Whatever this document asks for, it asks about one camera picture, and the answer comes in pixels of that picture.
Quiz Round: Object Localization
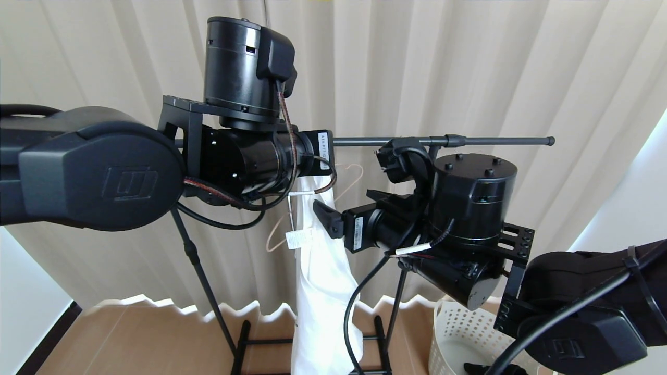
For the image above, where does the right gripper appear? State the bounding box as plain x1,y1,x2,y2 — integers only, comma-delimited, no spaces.
312,189,502,312

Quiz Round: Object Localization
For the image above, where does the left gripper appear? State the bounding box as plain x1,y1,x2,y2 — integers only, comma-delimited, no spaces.
201,128,335,198

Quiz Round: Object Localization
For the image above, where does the white garment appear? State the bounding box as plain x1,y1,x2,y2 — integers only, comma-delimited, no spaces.
285,174,364,375

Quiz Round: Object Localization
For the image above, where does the pink clothes hanger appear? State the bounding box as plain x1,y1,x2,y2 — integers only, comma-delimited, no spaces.
265,162,364,254

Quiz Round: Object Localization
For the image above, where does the white laundry basket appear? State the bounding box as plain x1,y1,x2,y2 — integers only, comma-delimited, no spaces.
428,299,553,375

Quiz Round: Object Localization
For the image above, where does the black clothes rack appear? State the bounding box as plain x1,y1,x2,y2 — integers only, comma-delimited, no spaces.
171,134,556,375

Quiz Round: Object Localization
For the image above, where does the beige curtain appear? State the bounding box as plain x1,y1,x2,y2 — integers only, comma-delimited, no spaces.
0,0,667,319

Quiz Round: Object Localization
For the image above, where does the black garment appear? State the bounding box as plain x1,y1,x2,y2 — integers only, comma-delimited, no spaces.
462,360,522,375

